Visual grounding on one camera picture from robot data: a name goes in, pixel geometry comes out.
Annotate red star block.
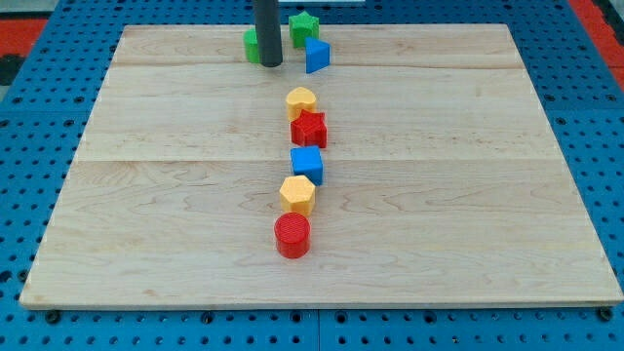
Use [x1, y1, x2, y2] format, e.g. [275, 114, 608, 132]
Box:
[291, 109, 328, 148]

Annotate yellow heart block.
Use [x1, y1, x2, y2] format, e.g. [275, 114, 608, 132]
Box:
[285, 87, 317, 122]

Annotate green star block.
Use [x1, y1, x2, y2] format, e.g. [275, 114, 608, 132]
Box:
[289, 11, 320, 49]

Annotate blue cube block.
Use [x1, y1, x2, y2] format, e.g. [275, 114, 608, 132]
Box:
[290, 145, 324, 185]

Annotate yellow hexagon block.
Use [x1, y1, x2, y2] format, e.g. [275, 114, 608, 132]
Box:
[279, 175, 316, 216]

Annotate red cylinder block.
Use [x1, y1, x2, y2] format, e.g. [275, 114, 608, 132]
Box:
[274, 213, 311, 259]

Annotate blue triangle block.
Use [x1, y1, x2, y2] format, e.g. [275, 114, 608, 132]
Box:
[305, 37, 332, 74]

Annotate wooden board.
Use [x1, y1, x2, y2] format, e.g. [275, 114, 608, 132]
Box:
[19, 24, 623, 310]

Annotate green round block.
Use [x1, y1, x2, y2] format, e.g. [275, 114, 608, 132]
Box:
[243, 28, 260, 63]

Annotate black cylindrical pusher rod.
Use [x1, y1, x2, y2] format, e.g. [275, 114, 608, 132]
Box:
[253, 0, 283, 67]

